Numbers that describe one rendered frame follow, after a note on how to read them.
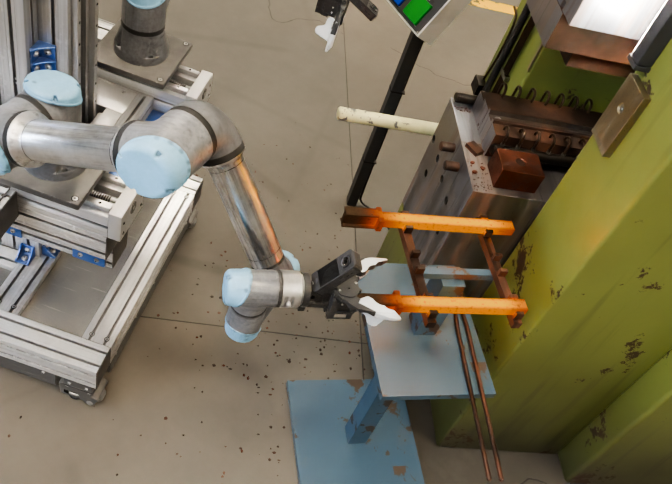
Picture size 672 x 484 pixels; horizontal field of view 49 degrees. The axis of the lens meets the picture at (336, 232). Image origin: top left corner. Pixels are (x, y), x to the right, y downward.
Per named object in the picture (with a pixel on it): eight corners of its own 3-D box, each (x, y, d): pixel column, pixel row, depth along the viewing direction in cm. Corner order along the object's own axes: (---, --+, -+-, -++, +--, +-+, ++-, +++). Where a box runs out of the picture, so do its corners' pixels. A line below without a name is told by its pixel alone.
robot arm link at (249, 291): (220, 284, 151) (226, 258, 144) (273, 286, 154) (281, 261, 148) (222, 316, 146) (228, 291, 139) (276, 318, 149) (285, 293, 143)
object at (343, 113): (336, 124, 244) (340, 112, 240) (335, 113, 247) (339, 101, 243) (459, 144, 254) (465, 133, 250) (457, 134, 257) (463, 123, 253)
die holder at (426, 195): (416, 292, 222) (473, 190, 189) (402, 200, 246) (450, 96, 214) (582, 311, 234) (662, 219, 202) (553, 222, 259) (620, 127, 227)
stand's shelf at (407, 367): (379, 400, 174) (382, 396, 173) (351, 266, 199) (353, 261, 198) (493, 397, 183) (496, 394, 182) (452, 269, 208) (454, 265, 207)
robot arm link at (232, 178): (189, 81, 146) (272, 273, 171) (155, 107, 138) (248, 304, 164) (234, 76, 140) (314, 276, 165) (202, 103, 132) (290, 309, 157)
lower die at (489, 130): (484, 155, 200) (497, 132, 194) (471, 108, 213) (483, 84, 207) (620, 177, 209) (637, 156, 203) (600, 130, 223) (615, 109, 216)
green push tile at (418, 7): (414, 25, 223) (431, 5, 220) (401, 10, 226) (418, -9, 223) (417, 27, 224) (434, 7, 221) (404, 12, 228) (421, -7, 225)
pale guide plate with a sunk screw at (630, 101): (601, 156, 166) (643, 98, 154) (590, 130, 172) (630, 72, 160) (609, 158, 167) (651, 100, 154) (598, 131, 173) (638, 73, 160)
